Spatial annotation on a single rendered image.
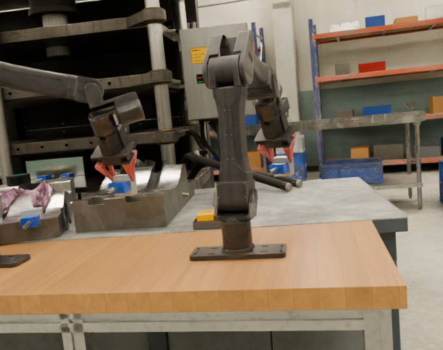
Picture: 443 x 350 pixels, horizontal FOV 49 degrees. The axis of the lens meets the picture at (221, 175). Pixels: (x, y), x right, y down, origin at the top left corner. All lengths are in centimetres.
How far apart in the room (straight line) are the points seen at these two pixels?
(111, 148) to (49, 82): 21
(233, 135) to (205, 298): 34
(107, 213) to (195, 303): 59
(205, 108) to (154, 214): 92
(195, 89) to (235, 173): 122
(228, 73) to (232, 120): 9
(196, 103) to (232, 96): 119
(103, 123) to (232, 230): 42
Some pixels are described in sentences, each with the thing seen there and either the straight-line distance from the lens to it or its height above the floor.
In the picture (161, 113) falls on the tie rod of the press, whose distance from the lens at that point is 208.
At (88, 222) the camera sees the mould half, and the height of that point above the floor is 83.
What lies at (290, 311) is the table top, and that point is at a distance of 88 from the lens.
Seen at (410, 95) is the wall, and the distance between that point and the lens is 795.
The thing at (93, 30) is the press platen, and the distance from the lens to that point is 229.
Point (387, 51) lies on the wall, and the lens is 795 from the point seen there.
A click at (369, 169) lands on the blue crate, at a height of 41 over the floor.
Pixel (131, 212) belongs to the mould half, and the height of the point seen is 85.
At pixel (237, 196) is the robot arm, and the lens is 100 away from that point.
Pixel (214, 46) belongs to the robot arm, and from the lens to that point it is 106.
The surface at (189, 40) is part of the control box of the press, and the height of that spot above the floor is 142.
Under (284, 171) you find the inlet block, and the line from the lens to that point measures 135.
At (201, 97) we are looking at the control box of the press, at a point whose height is 117.
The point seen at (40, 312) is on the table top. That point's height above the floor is 76.
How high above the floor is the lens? 110
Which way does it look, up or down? 7 degrees down
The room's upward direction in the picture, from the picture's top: 5 degrees counter-clockwise
